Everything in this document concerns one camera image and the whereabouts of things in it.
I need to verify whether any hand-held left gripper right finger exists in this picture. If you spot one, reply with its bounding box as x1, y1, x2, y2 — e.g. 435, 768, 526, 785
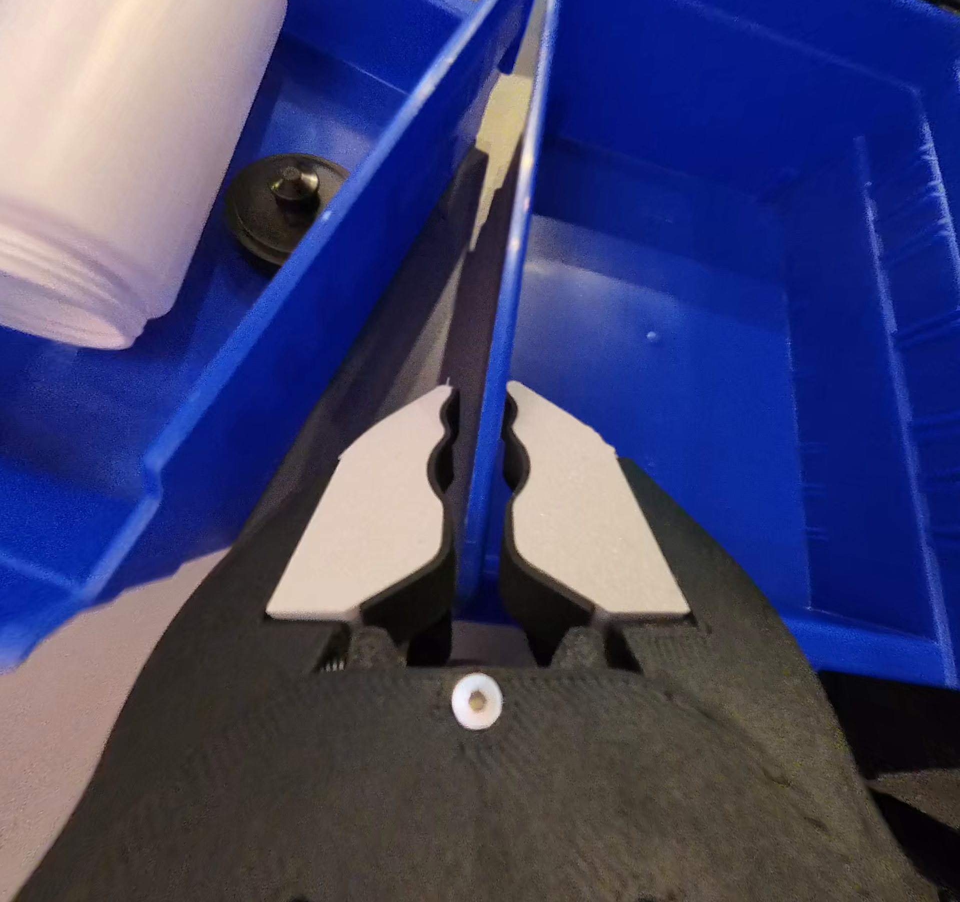
498, 380, 691, 668

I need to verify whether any blue plastic bin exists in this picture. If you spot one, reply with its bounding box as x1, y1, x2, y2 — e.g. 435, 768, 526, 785
453, 0, 960, 693
0, 0, 556, 670

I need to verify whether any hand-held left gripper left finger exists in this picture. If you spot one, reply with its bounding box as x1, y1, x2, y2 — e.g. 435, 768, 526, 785
266, 384, 460, 666

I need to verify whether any black bottle lid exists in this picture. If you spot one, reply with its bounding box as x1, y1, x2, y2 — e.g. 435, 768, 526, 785
225, 154, 352, 267

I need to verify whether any white plastic bottle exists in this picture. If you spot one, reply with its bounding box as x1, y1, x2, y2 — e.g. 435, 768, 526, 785
0, 0, 288, 351

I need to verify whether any black tape strip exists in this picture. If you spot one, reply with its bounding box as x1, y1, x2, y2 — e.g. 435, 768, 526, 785
330, 148, 526, 468

